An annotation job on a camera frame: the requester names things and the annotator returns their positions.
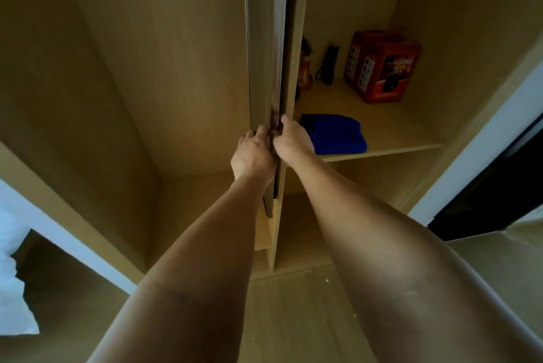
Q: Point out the person's left forearm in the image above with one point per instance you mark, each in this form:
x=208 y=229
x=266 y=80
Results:
x=199 y=282

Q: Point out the light wooden wardrobe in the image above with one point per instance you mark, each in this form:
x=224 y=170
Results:
x=169 y=57

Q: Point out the person's right hand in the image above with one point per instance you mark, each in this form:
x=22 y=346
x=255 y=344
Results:
x=292 y=142

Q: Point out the person's right forearm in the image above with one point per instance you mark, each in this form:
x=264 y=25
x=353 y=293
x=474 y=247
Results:
x=390 y=273

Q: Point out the tall framed mirror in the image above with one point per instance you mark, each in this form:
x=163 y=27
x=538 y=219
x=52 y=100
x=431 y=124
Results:
x=261 y=36

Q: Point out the amber bottle with black cap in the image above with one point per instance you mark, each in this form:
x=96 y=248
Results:
x=304 y=72

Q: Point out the black pouch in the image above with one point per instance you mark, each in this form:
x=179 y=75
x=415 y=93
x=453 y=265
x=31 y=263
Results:
x=328 y=65

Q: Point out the red cardboard box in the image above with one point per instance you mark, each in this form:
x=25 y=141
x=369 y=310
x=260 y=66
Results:
x=382 y=70

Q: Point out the blue microfibre cloth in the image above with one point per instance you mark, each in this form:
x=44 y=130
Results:
x=339 y=135

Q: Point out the person's left hand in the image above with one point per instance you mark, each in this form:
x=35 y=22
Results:
x=254 y=157

